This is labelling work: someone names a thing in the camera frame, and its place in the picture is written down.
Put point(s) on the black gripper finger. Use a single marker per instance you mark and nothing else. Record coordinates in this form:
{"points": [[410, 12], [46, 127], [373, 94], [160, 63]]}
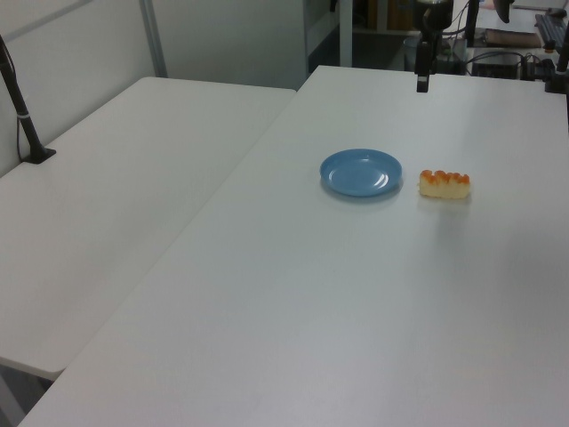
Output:
{"points": [[427, 66], [419, 66]]}

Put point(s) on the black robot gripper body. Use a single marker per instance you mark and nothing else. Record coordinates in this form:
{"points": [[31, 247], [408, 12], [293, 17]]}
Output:
{"points": [[432, 14]]}

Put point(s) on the bread slice with orange topping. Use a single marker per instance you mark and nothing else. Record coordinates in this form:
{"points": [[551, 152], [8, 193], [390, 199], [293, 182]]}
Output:
{"points": [[444, 187]]}

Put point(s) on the blue round plate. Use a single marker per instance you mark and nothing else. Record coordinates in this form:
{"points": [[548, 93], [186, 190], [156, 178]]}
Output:
{"points": [[360, 173]]}

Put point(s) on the black monitor stand pole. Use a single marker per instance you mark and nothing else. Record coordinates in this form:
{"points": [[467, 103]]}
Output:
{"points": [[473, 22]]}

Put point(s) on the black computer box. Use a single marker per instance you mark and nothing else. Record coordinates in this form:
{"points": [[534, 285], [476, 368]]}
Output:
{"points": [[495, 66]]}

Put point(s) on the white shelf upright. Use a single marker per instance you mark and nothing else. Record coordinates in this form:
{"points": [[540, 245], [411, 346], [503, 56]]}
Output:
{"points": [[346, 31]]}

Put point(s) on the brown flat box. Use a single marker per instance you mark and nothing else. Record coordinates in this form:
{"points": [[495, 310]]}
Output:
{"points": [[511, 37]]}

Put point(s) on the black keyboard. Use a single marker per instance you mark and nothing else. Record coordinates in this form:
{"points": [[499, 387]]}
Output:
{"points": [[553, 29]]}

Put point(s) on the black camera stand pole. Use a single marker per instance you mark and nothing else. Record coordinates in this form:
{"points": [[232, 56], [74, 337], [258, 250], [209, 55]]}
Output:
{"points": [[22, 120]]}

